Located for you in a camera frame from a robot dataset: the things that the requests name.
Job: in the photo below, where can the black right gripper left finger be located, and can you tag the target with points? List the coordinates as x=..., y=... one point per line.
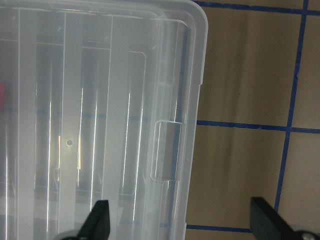
x=97, y=225

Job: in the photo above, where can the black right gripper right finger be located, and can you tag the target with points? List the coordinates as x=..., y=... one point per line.
x=266, y=223

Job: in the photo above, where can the clear plastic box lid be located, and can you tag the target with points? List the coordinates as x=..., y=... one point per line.
x=102, y=102

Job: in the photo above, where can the red block under lid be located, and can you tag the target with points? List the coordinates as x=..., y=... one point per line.
x=3, y=95

